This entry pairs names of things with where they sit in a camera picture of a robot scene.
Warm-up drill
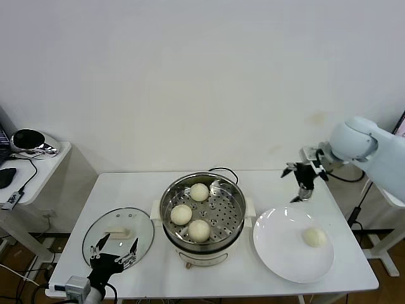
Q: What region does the black cable with adapter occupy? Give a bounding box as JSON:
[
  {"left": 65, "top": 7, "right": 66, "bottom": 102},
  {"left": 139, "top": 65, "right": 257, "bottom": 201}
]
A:
[{"left": 347, "top": 182, "right": 374, "bottom": 235}]

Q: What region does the white steamed baozi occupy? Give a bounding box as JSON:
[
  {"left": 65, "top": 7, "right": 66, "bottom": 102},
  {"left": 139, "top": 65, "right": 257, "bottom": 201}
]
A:
[
  {"left": 170, "top": 204, "right": 194, "bottom": 225},
  {"left": 190, "top": 182, "right": 210, "bottom": 202},
  {"left": 301, "top": 227, "right": 327, "bottom": 249},
  {"left": 187, "top": 219, "right": 211, "bottom": 243}
]

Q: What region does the laptop with dark screen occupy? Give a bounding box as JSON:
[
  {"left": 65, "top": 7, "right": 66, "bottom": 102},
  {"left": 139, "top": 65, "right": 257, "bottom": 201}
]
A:
[{"left": 0, "top": 122, "right": 12, "bottom": 165}]

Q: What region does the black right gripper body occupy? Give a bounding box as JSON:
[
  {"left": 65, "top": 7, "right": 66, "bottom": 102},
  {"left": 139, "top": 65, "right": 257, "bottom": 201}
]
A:
[{"left": 292, "top": 161, "right": 319, "bottom": 191}]

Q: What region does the stainless steel steamer basket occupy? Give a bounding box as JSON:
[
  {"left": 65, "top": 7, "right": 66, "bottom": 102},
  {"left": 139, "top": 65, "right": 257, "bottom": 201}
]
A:
[{"left": 159, "top": 172, "right": 246, "bottom": 246}]

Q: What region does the black pot power cord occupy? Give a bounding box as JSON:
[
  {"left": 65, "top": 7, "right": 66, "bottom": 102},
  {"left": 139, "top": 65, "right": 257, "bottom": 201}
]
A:
[{"left": 208, "top": 167, "right": 239, "bottom": 186}]

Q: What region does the stainless steel steamer pot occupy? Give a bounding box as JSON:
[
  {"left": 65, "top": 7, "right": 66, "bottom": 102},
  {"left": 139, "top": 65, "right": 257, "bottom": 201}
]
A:
[{"left": 150, "top": 198, "right": 256, "bottom": 267}]

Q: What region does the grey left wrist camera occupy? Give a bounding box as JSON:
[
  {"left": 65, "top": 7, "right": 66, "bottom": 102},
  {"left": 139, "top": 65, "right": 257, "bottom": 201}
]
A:
[{"left": 54, "top": 275, "right": 92, "bottom": 298}]

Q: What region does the laptop with bright screen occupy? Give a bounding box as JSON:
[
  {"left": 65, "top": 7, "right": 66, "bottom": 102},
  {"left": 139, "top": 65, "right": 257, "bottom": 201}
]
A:
[{"left": 392, "top": 110, "right": 405, "bottom": 137}]

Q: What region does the thin black desk cable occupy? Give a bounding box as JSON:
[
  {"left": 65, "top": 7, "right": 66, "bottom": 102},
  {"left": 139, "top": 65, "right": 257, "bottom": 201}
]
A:
[{"left": 9, "top": 153, "right": 38, "bottom": 194}]

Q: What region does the white round plate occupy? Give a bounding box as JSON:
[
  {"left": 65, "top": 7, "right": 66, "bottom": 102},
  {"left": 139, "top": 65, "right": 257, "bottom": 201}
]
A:
[{"left": 252, "top": 207, "right": 335, "bottom": 284}]

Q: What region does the black computer mouse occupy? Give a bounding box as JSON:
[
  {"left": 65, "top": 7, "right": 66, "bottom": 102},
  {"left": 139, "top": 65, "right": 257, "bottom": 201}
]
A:
[{"left": 0, "top": 167, "right": 18, "bottom": 190}]

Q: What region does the white side table with mouse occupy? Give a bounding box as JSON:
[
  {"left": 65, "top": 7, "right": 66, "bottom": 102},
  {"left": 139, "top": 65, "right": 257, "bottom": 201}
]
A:
[{"left": 0, "top": 141, "right": 97, "bottom": 265}]

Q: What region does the round glass pot lid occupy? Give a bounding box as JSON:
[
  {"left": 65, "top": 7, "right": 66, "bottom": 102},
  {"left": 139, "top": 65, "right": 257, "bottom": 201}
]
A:
[{"left": 81, "top": 206, "right": 156, "bottom": 274}]

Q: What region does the grey usb adapter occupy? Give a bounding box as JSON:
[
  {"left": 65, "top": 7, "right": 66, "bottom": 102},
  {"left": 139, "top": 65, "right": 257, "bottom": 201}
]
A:
[{"left": 1, "top": 191, "right": 25, "bottom": 211}]

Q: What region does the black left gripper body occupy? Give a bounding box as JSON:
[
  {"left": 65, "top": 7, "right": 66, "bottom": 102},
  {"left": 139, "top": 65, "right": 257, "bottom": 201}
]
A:
[{"left": 87, "top": 252, "right": 125, "bottom": 288}]

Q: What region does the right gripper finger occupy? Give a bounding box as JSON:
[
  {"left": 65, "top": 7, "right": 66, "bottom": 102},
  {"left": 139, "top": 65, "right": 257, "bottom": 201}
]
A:
[
  {"left": 280, "top": 161, "right": 297, "bottom": 179},
  {"left": 289, "top": 186, "right": 314, "bottom": 203}
]

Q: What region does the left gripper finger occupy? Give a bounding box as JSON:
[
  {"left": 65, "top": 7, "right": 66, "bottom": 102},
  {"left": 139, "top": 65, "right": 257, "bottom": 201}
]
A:
[
  {"left": 115, "top": 237, "right": 139, "bottom": 270},
  {"left": 89, "top": 232, "right": 111, "bottom": 260}
]

